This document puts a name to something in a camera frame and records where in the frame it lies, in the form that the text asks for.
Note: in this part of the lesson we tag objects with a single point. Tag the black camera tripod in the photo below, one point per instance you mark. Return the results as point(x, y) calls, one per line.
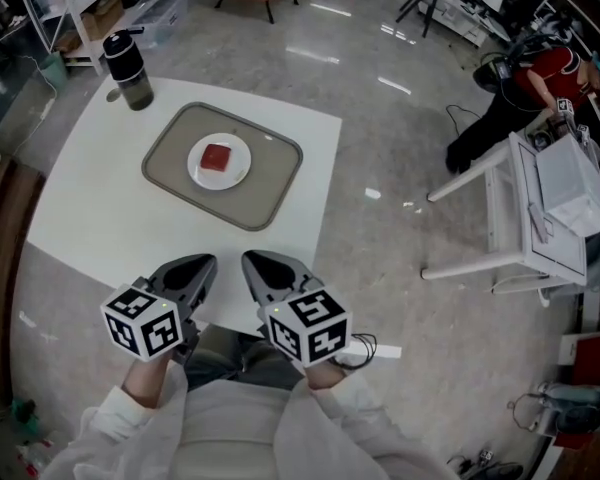
point(427, 3)

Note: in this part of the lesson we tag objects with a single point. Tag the white microwave oven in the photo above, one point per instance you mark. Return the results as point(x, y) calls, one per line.
point(572, 183)

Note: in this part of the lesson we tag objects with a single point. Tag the person's right forearm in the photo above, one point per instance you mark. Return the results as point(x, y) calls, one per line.
point(350, 423)

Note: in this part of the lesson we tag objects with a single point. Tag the green bin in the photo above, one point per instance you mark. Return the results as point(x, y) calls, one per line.
point(55, 68)

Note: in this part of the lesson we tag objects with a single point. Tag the dark grey machine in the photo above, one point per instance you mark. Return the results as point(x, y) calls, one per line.
point(580, 408)

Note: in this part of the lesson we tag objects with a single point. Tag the clear plastic storage box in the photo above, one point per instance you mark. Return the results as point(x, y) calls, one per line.
point(162, 15)

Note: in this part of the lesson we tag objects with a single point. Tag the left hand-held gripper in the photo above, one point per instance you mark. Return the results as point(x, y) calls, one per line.
point(140, 333)

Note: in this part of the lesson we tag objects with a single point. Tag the red cube block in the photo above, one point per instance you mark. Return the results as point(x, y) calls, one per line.
point(216, 157)

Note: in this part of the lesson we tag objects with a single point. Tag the person's left forearm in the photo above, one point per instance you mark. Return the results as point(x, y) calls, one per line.
point(130, 418)

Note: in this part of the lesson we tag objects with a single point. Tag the person's legs in grey trousers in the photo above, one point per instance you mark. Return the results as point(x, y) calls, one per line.
point(230, 358)

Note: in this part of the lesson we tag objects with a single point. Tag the small round grey lid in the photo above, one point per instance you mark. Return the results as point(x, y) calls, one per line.
point(113, 95)

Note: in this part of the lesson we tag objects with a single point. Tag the red board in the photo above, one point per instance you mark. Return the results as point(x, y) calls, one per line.
point(595, 353)

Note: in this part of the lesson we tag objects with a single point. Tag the grey rectangular tray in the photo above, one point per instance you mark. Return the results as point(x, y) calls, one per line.
point(270, 193)

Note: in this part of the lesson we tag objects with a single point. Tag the dark water bottle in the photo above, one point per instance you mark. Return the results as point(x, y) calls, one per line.
point(127, 73)

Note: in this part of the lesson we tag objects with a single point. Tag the brown cardboard box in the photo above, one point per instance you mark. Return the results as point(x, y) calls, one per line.
point(102, 18)

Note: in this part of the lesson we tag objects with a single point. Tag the person's white shirt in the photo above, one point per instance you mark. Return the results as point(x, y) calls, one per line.
point(230, 433)

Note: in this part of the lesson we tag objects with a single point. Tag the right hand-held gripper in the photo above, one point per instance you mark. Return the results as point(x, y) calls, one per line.
point(310, 328)

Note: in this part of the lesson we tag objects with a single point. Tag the white side table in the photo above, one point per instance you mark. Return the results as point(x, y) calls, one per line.
point(520, 193)

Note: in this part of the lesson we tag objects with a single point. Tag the small white round plate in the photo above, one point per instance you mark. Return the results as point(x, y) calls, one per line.
point(240, 168)

